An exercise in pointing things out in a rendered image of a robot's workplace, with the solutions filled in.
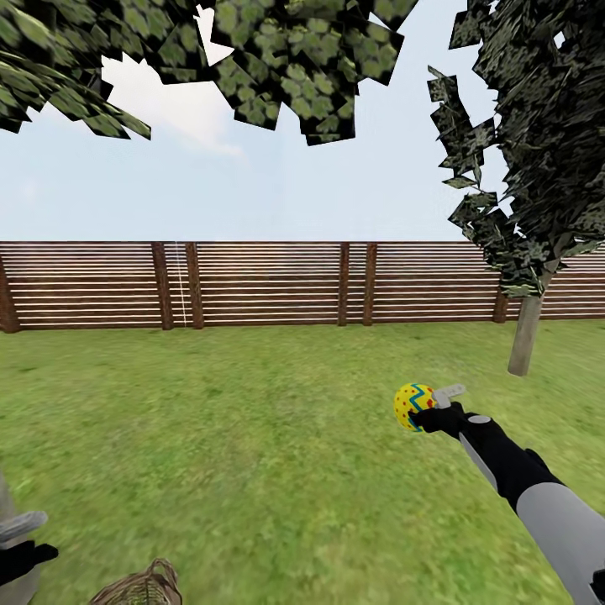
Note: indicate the easter egg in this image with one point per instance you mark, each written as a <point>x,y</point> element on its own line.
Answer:
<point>413,397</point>

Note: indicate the wicker basket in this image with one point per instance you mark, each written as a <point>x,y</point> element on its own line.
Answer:
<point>119,591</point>

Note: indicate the tree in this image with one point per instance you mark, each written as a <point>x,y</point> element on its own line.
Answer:
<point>308,54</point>
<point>552,136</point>

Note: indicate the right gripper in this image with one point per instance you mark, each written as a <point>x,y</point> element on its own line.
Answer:
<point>435,419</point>

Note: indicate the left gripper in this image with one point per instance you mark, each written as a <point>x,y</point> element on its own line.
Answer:
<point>21,559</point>

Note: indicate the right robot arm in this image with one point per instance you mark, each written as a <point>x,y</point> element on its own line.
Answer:
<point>570,533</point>

